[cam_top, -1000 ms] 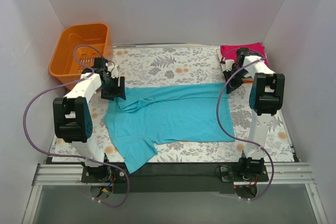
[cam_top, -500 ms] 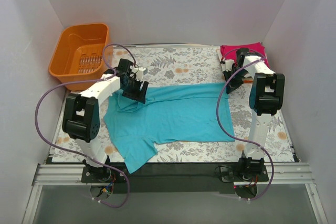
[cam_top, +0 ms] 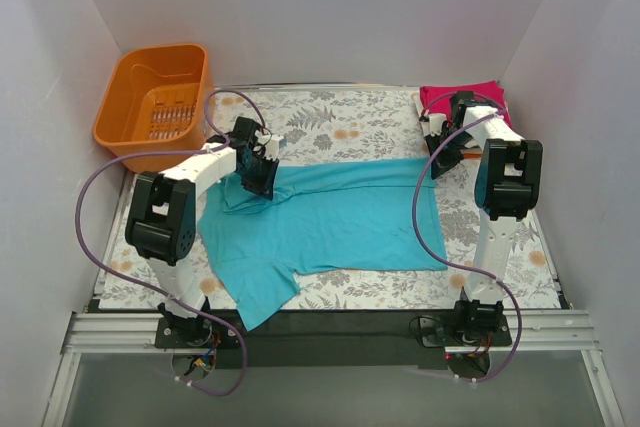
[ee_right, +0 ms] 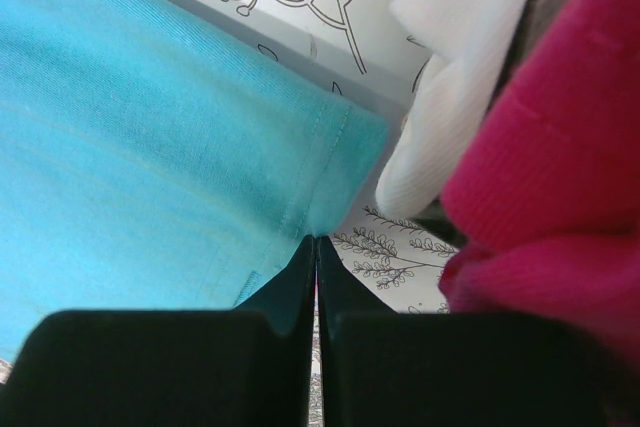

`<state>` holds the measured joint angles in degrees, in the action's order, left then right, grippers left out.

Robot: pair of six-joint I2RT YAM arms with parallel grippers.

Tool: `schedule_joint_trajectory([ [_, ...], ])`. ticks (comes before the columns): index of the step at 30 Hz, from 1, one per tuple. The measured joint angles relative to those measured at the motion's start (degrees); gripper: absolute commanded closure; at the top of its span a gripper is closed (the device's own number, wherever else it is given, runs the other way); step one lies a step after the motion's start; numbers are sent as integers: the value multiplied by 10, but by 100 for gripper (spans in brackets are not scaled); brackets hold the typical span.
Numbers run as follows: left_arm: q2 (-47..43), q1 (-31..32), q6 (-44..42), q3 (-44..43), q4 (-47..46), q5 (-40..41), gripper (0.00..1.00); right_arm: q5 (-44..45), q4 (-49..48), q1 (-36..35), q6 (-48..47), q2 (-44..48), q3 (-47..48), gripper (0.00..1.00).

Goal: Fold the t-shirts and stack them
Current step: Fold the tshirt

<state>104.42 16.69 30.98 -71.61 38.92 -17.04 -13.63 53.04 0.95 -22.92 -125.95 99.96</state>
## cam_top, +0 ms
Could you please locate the teal t-shirt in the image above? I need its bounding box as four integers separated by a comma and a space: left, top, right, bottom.
198, 158, 446, 330

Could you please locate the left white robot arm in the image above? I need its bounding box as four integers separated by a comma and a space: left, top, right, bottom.
125, 117, 285, 347

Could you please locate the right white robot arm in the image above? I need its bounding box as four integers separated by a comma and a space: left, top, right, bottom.
419, 91, 543, 345

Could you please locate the folded magenta t-shirt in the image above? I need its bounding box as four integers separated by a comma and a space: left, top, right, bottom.
414, 81, 522, 147

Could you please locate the floral table mat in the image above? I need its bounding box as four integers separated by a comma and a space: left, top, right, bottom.
98, 87, 562, 311

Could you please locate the orange plastic basket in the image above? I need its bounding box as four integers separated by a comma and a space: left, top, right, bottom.
93, 44, 213, 174

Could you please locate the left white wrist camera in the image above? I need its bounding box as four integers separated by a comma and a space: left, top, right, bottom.
258, 134, 286, 160

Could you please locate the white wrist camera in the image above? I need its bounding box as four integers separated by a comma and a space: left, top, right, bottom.
258, 134, 286, 160
419, 113, 448, 137

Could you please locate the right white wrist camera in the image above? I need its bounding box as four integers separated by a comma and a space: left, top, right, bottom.
419, 113, 448, 137

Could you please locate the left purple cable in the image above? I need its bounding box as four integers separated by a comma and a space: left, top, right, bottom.
73, 90, 269, 396

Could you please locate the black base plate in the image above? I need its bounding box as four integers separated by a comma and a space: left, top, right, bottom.
154, 307, 515, 370

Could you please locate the aluminium frame rail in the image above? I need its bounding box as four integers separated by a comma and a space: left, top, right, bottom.
62, 309, 601, 353

